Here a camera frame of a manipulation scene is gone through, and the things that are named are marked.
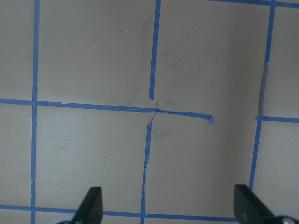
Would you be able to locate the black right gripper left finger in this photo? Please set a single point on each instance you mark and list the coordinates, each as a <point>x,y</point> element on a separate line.
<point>90,210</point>

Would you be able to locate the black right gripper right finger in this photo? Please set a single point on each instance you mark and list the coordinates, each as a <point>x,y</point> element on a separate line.
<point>249,209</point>

